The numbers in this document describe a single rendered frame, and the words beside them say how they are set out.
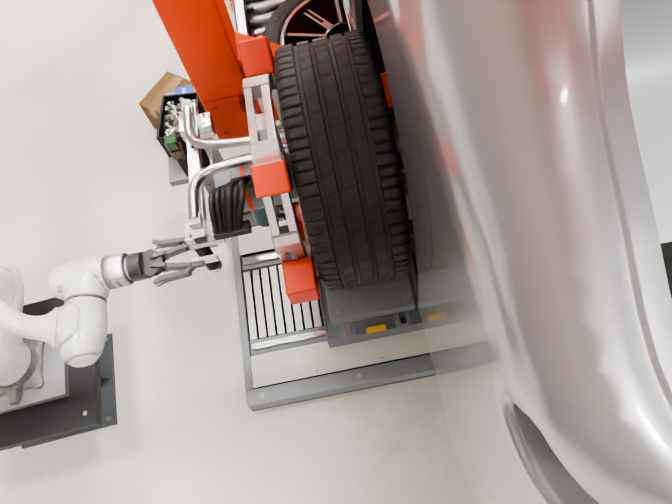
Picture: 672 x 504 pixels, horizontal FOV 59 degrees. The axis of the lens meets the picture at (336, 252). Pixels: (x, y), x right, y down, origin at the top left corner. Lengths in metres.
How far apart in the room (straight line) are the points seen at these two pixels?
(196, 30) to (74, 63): 1.81
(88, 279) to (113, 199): 1.29
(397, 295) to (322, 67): 0.98
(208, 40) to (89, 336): 0.88
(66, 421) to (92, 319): 0.69
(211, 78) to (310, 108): 0.67
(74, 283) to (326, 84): 0.81
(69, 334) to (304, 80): 0.82
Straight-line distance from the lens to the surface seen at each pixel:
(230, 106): 2.03
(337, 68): 1.39
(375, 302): 2.09
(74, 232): 2.89
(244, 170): 1.58
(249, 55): 1.57
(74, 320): 1.58
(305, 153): 1.29
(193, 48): 1.86
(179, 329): 2.47
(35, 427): 2.26
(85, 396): 2.20
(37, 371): 2.26
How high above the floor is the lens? 2.17
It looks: 63 degrees down
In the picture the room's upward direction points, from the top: 15 degrees counter-clockwise
